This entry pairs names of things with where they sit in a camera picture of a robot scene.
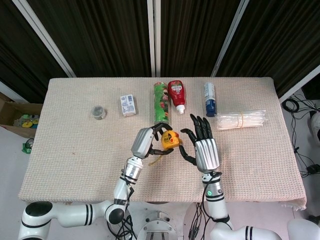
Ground red ketchup bottle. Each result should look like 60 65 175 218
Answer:
167 80 187 115

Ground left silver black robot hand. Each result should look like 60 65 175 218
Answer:
130 122 176 160

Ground cardboard box with items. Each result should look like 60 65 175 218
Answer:
0 91 43 139

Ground small clear round jar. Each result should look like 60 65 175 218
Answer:
90 105 108 121

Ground white rounded device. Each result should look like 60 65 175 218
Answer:
309 109 320 144

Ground blue white spray can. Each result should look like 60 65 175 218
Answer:
203 82 218 118

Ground black cables on floor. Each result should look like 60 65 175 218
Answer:
281 92 320 179

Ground beige waffle tablecloth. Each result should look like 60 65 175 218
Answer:
17 76 308 211

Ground bundle of clear straws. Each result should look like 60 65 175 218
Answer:
216 108 269 131

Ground green chips can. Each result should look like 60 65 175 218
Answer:
153 81 173 126

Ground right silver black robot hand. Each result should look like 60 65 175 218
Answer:
178 113 221 174

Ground yellow tape measure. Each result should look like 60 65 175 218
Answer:
148 129 184 167

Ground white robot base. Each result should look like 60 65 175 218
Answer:
136 209 181 240

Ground small white blue box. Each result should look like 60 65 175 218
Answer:
119 94 138 118

